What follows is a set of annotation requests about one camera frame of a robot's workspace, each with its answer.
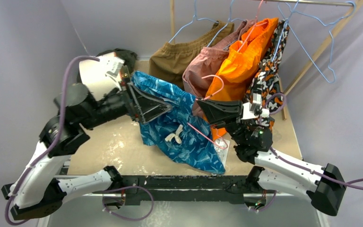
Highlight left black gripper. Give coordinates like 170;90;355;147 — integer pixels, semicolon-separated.
80;77;172;130

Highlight blue patterned shorts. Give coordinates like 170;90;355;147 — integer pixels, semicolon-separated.
131;71;225;175

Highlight pink wire hanger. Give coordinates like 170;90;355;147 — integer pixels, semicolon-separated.
237;0;267;52
186;74;229;150

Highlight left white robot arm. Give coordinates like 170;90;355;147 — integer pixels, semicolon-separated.
1;82;172;226

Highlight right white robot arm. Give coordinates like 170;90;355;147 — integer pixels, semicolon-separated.
197;99;346;216

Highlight pink shorts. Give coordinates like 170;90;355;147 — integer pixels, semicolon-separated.
182;20;255;98

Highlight brown shorts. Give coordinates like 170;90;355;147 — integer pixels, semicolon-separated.
148;21;235;90

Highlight camouflage patterned shorts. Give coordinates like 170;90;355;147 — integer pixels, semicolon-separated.
243;20;290;115

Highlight orange shorts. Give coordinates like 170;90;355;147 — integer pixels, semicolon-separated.
203;17;279;141

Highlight white printed card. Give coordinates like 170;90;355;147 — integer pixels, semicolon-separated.
214;138;230;167

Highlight dark green cloth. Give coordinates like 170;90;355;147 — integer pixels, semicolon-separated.
76;48;138;92

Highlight white cylindrical drum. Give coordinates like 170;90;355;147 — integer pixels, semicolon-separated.
79;52;125;100

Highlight wooden diagonal rack bar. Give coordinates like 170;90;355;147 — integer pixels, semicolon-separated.
284;0;363;95

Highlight wooden rack pole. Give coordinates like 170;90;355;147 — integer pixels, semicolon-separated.
169;0;175;43

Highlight metal hanging rod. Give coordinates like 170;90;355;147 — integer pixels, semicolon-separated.
265;0;355;7

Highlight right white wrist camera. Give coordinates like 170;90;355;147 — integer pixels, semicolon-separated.
241;93;270;120

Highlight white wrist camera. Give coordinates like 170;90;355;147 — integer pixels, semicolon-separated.
98;52;124;89
241;93;270;120

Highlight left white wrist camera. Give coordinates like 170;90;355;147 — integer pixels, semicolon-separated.
98;52;124;89

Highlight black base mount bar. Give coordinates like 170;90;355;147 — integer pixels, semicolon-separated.
120;175;264;204

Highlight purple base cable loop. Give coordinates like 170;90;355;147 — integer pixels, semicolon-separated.
102;185;155;222

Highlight blue wire hanger left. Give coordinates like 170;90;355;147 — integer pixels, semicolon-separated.
169;0;219;44

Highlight aluminium frame rail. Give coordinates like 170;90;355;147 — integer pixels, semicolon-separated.
37;97;329;227

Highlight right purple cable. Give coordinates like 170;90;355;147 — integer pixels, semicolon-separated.
263;92;363;192

